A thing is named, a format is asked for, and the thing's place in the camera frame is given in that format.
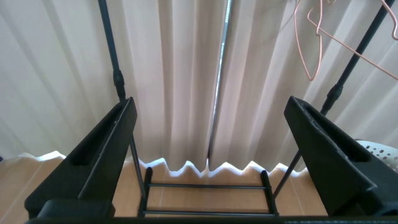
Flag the white laundry basket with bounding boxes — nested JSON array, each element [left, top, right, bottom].
[[355, 139, 398, 172]]

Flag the beige curtain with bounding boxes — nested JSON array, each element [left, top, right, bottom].
[[0, 0, 398, 175]]

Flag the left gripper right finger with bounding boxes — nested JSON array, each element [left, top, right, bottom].
[[284, 95, 398, 217]]

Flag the pink clothes hanger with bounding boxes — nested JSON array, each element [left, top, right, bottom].
[[307, 0, 398, 81], [294, 0, 323, 82]]

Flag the black clothes rack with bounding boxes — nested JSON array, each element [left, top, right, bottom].
[[98, 0, 396, 218]]

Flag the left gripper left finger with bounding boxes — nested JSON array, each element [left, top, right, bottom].
[[24, 96, 138, 218]]

